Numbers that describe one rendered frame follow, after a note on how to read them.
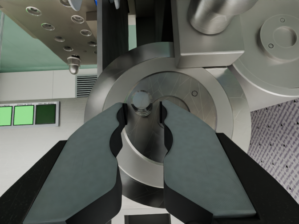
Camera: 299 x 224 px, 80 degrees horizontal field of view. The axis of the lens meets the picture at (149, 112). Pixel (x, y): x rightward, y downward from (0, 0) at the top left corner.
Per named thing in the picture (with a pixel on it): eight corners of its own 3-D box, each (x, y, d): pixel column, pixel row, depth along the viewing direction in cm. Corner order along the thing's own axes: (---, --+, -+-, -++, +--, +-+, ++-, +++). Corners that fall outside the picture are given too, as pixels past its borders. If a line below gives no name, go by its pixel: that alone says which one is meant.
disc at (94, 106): (241, 37, 17) (263, 205, 15) (238, 40, 17) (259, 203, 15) (84, 44, 17) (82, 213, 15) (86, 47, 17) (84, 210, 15)
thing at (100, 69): (101, -85, 20) (102, 75, 17) (128, 36, 43) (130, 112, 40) (96, -85, 20) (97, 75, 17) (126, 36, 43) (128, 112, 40)
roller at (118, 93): (226, 54, 16) (241, 186, 15) (180, 106, 42) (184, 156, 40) (100, 59, 16) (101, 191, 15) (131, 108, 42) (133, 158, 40)
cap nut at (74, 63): (78, 56, 50) (77, 71, 49) (82, 62, 53) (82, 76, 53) (64, 57, 50) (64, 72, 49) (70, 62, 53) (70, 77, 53)
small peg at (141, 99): (148, 114, 11) (127, 107, 11) (149, 119, 14) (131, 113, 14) (155, 93, 11) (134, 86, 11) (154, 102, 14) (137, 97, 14)
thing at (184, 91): (203, 180, 13) (107, 148, 14) (196, 175, 15) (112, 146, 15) (228, 86, 14) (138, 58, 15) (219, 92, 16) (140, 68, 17)
